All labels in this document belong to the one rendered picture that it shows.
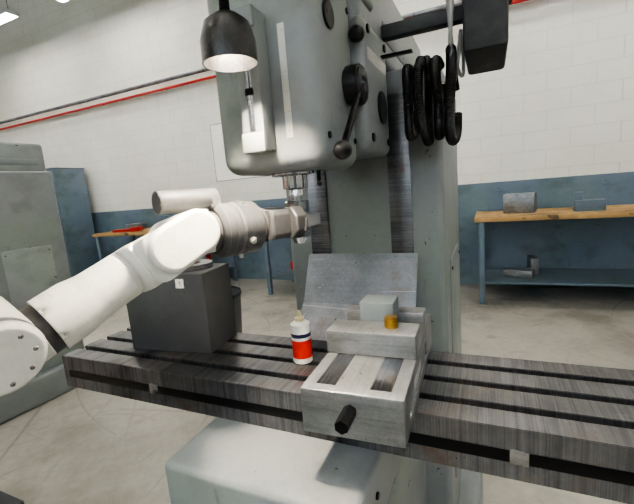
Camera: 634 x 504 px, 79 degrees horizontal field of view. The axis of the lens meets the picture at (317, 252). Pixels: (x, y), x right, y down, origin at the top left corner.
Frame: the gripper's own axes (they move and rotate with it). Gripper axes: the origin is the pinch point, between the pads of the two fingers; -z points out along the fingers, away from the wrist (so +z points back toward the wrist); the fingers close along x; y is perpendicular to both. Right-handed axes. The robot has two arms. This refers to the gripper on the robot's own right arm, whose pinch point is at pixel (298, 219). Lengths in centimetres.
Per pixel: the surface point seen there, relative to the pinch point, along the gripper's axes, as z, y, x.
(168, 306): 14.9, 18.4, 30.5
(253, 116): 11.9, -17.2, -5.1
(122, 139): -192, -119, 654
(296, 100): 6.3, -19.3, -9.0
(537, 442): -4, 31, -41
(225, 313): 3.5, 22.4, 25.5
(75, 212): -119, -2, 725
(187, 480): 27.2, 39.5, 1.4
